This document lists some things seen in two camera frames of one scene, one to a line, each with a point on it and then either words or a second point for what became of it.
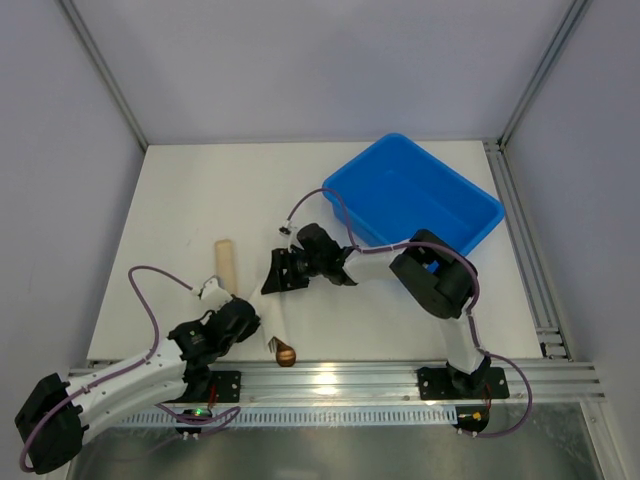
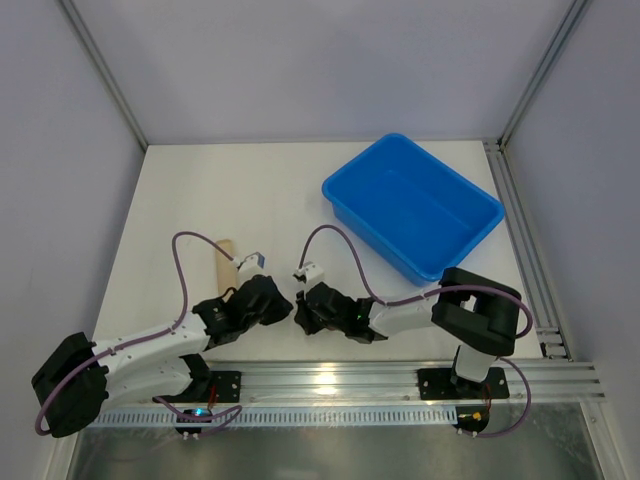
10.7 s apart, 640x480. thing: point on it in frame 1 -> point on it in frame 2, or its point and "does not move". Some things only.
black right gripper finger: x=284 y=273 -> x=302 y=313
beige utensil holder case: x=224 y=265 does not move
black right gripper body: x=288 y=270 -> x=320 y=306
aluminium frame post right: x=574 y=15 does not move
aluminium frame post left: x=75 y=17 does not move
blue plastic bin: x=397 y=188 does not move
